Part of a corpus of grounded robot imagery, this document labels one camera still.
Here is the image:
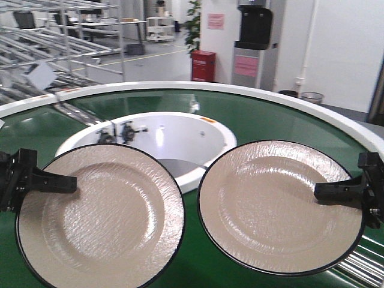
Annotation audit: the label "right dark bearing block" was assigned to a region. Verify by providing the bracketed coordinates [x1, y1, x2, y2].
[120, 121, 149, 144]

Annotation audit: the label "steel conveyor rollers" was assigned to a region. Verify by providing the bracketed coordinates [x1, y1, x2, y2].
[333, 236, 383, 287]

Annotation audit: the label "white outer conveyor rim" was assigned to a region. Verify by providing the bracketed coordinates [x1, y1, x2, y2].
[1, 81, 383, 170]

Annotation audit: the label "metal roller rack shelving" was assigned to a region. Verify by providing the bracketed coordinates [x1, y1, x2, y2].
[1, 1, 125, 104]

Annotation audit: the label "pink wall notice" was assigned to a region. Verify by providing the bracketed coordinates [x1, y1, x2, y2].
[207, 13, 225, 30]

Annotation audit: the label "white box on rack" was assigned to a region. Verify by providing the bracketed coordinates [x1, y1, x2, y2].
[24, 61, 57, 90]

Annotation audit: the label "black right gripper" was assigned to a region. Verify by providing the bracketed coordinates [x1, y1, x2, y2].
[314, 152, 383, 229]

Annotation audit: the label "left dark bearing block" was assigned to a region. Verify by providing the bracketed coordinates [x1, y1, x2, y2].
[97, 129, 115, 144]

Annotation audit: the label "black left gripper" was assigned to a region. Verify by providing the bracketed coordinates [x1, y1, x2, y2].
[1, 148, 77, 212]

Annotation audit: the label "white rolling cart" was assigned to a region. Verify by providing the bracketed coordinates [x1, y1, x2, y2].
[146, 17, 175, 43]

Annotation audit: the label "black grey water dispenser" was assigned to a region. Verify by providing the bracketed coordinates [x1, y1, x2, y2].
[231, 1, 279, 91]

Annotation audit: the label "dark bearing block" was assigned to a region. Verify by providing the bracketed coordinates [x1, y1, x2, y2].
[120, 121, 149, 144]
[97, 129, 115, 144]

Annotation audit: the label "black storage crate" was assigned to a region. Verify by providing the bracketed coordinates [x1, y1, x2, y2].
[125, 43, 145, 56]

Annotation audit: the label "white inner conveyor ring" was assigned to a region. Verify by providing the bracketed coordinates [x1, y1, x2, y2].
[55, 111, 238, 195]

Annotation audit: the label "green potted plant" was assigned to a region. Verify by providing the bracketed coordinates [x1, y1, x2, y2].
[184, 0, 202, 54]

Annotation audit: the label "mesh waste bin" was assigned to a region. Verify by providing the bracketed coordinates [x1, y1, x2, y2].
[301, 92, 324, 104]

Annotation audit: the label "red fire extinguisher cabinet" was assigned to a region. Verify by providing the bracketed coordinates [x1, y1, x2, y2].
[191, 50, 216, 82]

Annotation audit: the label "beige plate black rim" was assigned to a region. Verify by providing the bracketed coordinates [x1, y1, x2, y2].
[16, 145, 185, 287]
[198, 140, 364, 276]

